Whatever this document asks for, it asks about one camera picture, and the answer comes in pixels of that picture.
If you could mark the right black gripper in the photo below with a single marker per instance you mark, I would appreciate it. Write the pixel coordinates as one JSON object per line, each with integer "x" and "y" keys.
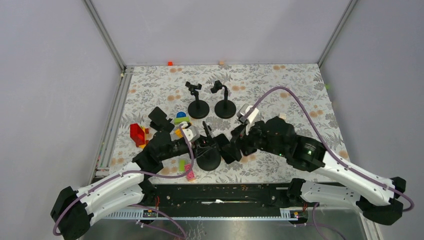
{"x": 236, "y": 140}

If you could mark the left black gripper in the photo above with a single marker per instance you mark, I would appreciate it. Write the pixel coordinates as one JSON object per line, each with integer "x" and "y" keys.
{"x": 199, "y": 147}

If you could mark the black pole stand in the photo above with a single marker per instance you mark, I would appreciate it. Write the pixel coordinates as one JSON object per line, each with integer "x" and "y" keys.
{"x": 224, "y": 109}
{"x": 210, "y": 160}

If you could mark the purple phone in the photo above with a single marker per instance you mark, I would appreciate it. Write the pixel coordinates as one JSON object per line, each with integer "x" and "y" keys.
{"x": 247, "y": 149}

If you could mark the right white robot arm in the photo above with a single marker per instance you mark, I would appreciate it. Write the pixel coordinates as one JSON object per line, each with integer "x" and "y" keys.
{"x": 375, "y": 197}

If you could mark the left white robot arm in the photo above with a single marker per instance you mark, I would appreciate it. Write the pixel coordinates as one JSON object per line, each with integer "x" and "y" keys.
{"x": 75, "y": 211}

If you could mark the blue arch block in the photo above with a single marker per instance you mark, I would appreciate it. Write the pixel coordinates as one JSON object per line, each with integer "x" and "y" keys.
{"x": 181, "y": 115}

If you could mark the long green block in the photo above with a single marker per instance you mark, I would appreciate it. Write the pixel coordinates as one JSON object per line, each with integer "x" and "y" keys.
{"x": 179, "y": 120}

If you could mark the floral patterned table mat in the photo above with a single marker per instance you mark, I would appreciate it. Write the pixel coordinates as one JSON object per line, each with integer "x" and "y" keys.
{"x": 164, "y": 87}

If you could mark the small green block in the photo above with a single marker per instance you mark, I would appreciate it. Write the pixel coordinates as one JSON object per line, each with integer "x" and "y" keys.
{"x": 181, "y": 165}

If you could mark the stacked coloured cube tower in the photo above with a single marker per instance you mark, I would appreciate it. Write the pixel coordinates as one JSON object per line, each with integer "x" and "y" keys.
{"x": 283, "y": 116}

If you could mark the pink studded toy brick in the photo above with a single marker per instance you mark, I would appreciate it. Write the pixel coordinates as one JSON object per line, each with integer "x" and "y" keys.
{"x": 190, "y": 174}

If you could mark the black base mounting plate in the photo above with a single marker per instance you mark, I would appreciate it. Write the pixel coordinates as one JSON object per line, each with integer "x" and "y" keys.
{"x": 251, "y": 200}

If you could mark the red yellow toy truck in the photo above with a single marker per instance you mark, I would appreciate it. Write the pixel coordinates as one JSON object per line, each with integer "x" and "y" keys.
{"x": 139, "y": 135}

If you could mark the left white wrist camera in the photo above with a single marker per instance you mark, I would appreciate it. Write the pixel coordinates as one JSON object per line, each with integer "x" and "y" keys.
{"x": 190, "y": 131}

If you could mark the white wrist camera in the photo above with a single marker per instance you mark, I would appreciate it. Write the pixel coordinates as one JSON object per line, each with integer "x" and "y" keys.
{"x": 190, "y": 131}
{"x": 247, "y": 114}

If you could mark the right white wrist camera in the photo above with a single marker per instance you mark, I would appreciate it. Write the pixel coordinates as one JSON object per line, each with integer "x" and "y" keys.
{"x": 247, "y": 114}

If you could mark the orange triangular plastic frame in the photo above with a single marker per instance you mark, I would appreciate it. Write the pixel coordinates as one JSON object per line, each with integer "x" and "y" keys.
{"x": 178, "y": 132}

